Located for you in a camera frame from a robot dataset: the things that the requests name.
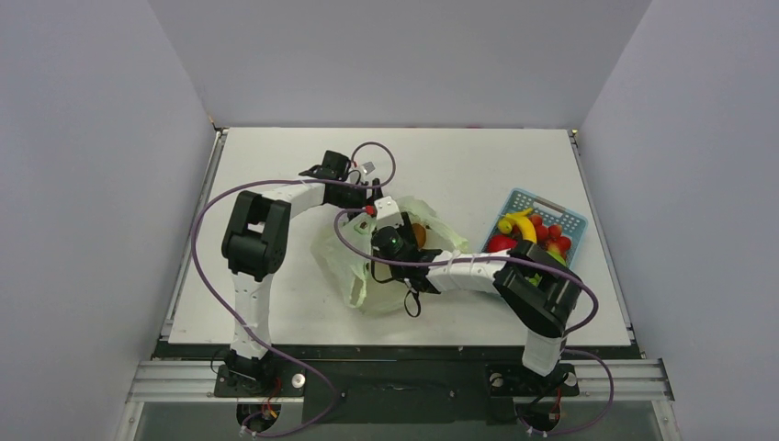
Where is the blue plastic basket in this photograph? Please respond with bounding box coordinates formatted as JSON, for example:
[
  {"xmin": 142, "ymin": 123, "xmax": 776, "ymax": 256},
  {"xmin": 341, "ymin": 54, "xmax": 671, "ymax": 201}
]
[{"xmin": 481, "ymin": 188, "xmax": 588, "ymax": 266}]

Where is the red fake apple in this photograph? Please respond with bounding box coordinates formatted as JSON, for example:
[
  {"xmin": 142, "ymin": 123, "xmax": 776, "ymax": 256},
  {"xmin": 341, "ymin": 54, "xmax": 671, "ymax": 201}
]
[{"xmin": 485, "ymin": 234, "xmax": 517, "ymax": 253}]

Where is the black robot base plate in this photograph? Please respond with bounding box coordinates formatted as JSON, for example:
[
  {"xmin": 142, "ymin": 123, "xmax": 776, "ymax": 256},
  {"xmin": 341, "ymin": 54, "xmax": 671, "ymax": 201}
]
[{"xmin": 131, "ymin": 345, "xmax": 638, "ymax": 435}]

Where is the small yellow fake pepper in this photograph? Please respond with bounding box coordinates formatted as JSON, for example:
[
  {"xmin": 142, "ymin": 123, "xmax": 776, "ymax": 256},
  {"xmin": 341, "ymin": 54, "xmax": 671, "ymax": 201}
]
[{"xmin": 497, "ymin": 209, "xmax": 536, "ymax": 238}]

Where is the pale green plastic bag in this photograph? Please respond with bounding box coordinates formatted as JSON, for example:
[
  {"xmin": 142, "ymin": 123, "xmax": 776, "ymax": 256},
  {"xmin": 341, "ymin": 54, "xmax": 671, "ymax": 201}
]
[{"xmin": 310, "ymin": 196, "xmax": 470, "ymax": 315}]

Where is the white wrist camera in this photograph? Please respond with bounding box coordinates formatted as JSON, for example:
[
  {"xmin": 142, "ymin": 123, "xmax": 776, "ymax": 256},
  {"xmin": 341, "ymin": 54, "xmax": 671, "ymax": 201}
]
[
  {"xmin": 365, "ymin": 197, "xmax": 404, "ymax": 230},
  {"xmin": 357, "ymin": 162, "xmax": 376, "ymax": 179}
]

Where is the green fake apple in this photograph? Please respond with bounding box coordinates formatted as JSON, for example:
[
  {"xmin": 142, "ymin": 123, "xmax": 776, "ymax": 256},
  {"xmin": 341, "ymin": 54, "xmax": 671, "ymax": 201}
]
[{"xmin": 548, "ymin": 251, "xmax": 568, "ymax": 266}]

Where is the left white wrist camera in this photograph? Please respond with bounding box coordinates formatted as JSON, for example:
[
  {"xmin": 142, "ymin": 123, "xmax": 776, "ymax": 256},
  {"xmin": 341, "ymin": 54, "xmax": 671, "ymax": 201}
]
[{"xmin": 357, "ymin": 162, "xmax": 376, "ymax": 179}]

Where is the yellow fake banana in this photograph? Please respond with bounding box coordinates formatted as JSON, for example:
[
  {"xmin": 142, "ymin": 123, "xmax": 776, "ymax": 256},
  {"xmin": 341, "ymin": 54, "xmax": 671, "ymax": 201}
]
[{"xmin": 502, "ymin": 210, "xmax": 537, "ymax": 243}]

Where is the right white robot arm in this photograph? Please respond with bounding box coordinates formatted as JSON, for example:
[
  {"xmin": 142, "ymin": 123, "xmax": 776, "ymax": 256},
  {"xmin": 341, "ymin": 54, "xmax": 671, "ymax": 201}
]
[{"xmin": 371, "ymin": 227, "xmax": 583, "ymax": 392}]

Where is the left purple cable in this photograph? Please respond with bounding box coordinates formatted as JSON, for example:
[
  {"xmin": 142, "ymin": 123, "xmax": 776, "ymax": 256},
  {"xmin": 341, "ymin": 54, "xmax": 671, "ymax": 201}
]
[{"xmin": 190, "ymin": 141, "xmax": 398, "ymax": 439}]

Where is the red fake grape bunch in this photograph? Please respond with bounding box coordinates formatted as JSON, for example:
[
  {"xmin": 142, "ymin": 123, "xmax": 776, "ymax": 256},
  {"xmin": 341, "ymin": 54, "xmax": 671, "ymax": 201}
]
[{"xmin": 529, "ymin": 214, "xmax": 572, "ymax": 258}]

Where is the purple cable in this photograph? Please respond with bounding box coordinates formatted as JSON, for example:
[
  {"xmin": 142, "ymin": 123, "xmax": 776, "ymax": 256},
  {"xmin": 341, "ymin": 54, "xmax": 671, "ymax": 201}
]
[
  {"xmin": 333, "ymin": 209, "xmax": 600, "ymax": 337},
  {"xmin": 190, "ymin": 141, "xmax": 398, "ymax": 439}
]

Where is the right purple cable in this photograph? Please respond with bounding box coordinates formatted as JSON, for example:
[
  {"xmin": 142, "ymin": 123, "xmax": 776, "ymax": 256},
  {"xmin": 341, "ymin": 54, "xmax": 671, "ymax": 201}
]
[{"xmin": 333, "ymin": 209, "xmax": 600, "ymax": 337}]

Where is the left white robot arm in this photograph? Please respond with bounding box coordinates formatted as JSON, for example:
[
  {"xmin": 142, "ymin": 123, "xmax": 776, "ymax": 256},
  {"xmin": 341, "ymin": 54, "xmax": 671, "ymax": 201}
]
[{"xmin": 221, "ymin": 151, "xmax": 382, "ymax": 395}]

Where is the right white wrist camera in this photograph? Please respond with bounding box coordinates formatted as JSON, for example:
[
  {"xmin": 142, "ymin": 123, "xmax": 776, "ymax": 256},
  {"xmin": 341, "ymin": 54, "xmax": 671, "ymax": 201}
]
[{"xmin": 365, "ymin": 197, "xmax": 404, "ymax": 230}]

